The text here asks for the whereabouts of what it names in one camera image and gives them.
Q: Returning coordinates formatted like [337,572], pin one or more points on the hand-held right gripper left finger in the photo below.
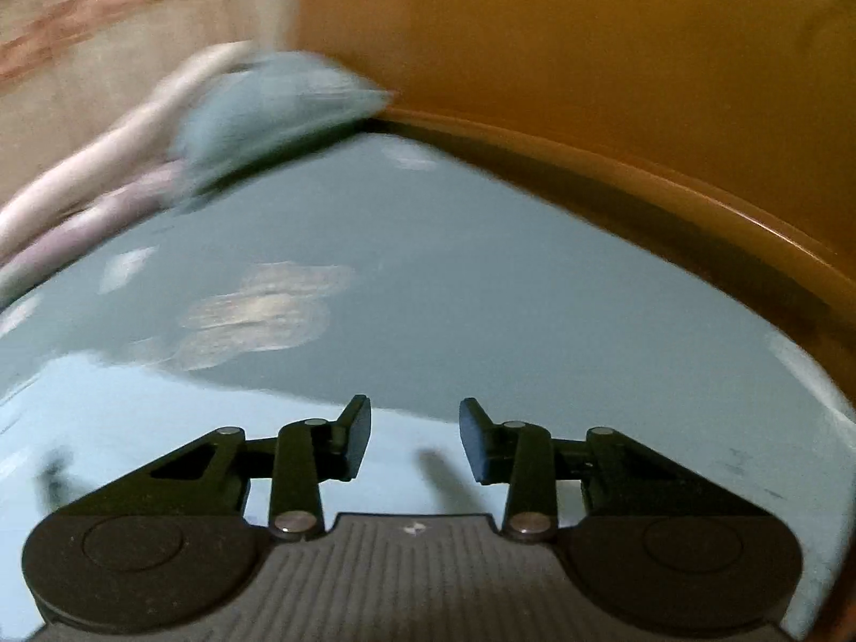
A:
[358,435]

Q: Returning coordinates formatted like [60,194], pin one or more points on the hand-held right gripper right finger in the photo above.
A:
[475,441]

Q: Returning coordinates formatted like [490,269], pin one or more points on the light blue cartoon print shirt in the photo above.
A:
[134,428]

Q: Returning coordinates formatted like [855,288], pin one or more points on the teal pillow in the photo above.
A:
[267,107]

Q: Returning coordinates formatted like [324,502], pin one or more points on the purple floral quilt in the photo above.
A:
[87,221]

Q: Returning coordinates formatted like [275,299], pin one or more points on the pink floral quilt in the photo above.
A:
[100,160]

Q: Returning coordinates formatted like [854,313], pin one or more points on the wooden headboard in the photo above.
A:
[635,47]

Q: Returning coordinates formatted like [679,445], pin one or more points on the beige patterned curtain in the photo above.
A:
[100,27]

